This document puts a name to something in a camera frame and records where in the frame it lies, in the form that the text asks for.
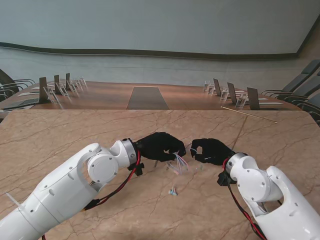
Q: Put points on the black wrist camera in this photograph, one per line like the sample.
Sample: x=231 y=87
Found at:
x=223 y=178
x=138 y=168

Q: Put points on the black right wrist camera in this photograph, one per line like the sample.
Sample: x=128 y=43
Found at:
x=223 y=178

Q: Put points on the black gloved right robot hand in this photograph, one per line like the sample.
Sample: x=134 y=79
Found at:
x=215 y=151

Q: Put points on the dark office chair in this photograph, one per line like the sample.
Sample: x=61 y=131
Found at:
x=312 y=107
x=300 y=77
x=5 y=96
x=15 y=83
x=307 y=92

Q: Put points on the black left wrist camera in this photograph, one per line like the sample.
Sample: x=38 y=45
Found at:
x=138 y=168

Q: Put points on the dark upright desk panel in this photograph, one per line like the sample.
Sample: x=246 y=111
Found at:
x=253 y=98
x=232 y=93
x=68 y=80
x=57 y=83
x=43 y=90
x=217 y=87

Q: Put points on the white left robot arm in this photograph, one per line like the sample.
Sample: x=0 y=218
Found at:
x=67 y=185

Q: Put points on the clear acrylic name plate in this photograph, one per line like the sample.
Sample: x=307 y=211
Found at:
x=206 y=86
x=62 y=90
x=240 y=102
x=52 y=96
x=224 y=95

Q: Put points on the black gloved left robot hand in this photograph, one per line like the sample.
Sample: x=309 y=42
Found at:
x=157 y=147

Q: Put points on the gold rack with marble base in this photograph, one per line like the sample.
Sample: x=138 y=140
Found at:
x=250 y=115

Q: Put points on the brown conference table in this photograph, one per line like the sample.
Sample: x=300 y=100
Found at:
x=105 y=97

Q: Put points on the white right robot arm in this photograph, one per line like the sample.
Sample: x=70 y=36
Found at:
x=272 y=197

